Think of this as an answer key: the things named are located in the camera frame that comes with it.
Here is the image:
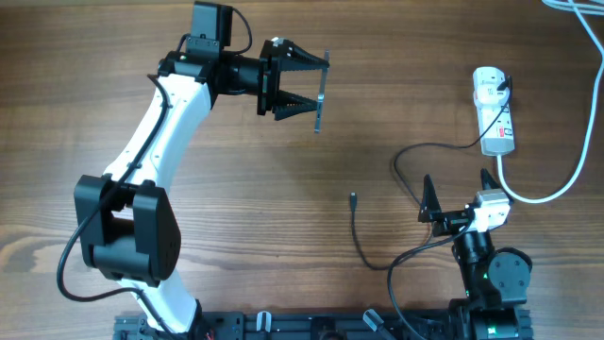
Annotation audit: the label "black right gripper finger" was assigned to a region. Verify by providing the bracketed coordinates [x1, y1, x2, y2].
[480, 168, 501, 190]
[418, 174, 443, 223]

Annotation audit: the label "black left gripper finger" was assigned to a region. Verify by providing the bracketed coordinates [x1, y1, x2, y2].
[277, 40, 329, 72]
[272, 90, 318, 121]

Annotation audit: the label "Galaxy S25 smartphone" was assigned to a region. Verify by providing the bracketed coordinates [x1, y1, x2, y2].
[314, 67, 329, 133]

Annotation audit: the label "black USB charging cable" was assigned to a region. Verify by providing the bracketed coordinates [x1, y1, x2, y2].
[350, 76, 514, 272]

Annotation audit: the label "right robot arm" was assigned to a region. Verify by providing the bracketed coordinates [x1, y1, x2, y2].
[418, 169, 534, 340]

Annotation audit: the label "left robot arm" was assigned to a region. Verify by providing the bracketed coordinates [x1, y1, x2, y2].
[71, 37, 329, 339]

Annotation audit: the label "white power strip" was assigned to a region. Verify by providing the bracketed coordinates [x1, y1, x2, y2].
[473, 66, 515, 157]

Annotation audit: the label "white USB wall charger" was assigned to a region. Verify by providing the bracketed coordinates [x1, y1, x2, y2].
[473, 83, 508, 109]

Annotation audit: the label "white power strip cord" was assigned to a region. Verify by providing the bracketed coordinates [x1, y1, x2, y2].
[495, 0, 604, 205]

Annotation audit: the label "white cables at corner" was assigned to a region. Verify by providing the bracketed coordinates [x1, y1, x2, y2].
[540, 0, 604, 18]

